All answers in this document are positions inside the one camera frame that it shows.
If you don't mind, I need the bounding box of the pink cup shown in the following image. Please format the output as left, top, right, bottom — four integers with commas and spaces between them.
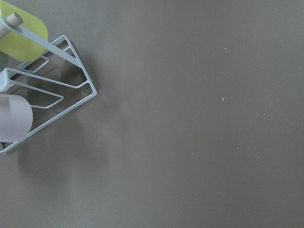
0, 94, 33, 143

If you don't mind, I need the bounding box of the yellow cup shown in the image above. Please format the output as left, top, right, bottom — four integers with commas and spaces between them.
0, 0, 48, 62

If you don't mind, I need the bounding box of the white wire cup rack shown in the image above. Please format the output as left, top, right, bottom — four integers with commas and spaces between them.
0, 12, 97, 153

